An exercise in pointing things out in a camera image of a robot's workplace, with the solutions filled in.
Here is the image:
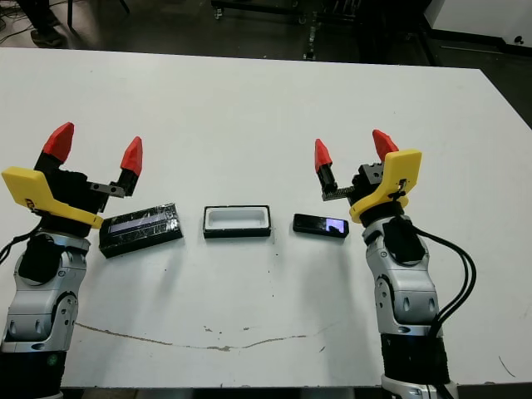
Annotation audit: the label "small black camera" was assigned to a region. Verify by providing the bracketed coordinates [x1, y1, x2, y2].
[292, 213, 350, 239]

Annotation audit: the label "dark sneaker of person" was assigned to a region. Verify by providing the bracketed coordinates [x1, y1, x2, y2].
[30, 27, 67, 47]

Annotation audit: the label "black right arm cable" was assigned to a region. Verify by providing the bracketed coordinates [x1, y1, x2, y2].
[409, 229, 478, 346]

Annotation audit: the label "white cabinet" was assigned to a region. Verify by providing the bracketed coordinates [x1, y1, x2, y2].
[421, 0, 532, 47]

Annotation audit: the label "black chair legs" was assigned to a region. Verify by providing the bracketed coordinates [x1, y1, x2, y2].
[66, 0, 80, 34]

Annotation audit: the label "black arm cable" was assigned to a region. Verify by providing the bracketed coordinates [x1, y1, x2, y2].
[0, 230, 41, 265]
[409, 229, 478, 346]

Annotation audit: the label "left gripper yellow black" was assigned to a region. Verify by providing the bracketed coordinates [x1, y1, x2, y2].
[1, 121, 144, 239]

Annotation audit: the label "black box with white liner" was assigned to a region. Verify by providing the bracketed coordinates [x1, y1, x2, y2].
[202, 204, 273, 239]

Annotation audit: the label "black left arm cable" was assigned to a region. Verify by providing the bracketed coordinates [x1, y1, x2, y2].
[0, 230, 41, 265]

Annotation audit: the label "black metal stand post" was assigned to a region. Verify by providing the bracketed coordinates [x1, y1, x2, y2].
[302, 23, 320, 60]

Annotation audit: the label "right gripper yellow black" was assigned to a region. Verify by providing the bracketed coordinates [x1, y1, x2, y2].
[313, 129, 423, 228]

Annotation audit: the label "black box lid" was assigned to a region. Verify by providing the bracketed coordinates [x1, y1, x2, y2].
[98, 202, 185, 259]

